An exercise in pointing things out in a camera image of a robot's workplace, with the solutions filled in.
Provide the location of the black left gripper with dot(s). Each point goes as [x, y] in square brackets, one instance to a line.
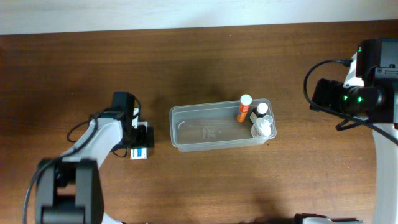
[149, 137]

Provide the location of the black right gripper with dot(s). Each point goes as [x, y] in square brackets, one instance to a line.
[321, 94]

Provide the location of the orange Redoxon tube white cap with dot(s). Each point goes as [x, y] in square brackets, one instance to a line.
[245, 102]

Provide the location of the clear spray bottle white label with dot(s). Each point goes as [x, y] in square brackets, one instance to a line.
[262, 126]

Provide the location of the white Panadol box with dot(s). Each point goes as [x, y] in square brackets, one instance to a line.
[138, 153]

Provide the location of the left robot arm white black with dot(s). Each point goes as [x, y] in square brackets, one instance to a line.
[68, 187]

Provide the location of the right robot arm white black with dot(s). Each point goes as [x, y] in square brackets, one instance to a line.
[383, 124]

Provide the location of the clear plastic container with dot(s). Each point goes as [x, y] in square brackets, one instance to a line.
[210, 126]

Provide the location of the dark bottle with white cap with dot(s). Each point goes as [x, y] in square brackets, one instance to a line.
[260, 110]

